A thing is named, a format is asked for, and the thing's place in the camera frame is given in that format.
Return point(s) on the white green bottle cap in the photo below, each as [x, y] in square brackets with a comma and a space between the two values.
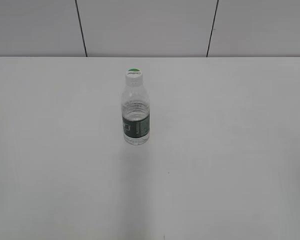
[134, 77]

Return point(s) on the clear plastic water bottle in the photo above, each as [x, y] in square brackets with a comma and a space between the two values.
[135, 112]

